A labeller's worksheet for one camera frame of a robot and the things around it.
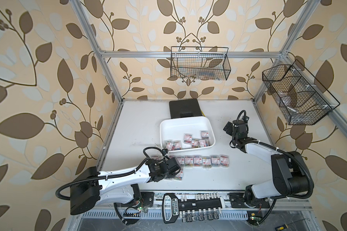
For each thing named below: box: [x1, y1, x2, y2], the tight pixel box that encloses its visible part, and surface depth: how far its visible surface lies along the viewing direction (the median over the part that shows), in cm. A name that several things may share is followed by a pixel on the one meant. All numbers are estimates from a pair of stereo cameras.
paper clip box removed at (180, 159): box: [175, 154, 186, 167], surface depth 88 cm
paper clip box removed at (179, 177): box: [172, 169, 184, 182], surface depth 82 cm
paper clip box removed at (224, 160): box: [219, 154, 229, 168], surface depth 88 cm
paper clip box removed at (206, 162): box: [201, 155, 212, 169], surface depth 87 cm
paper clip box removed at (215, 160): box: [211, 155, 221, 168], surface depth 87 cm
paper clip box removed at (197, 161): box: [193, 156, 202, 167], surface depth 87 cm
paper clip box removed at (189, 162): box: [184, 157, 194, 168], surface depth 87 cm
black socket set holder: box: [161, 192, 226, 224], surface depth 72 cm
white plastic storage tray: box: [160, 115, 216, 153], surface depth 101 cm
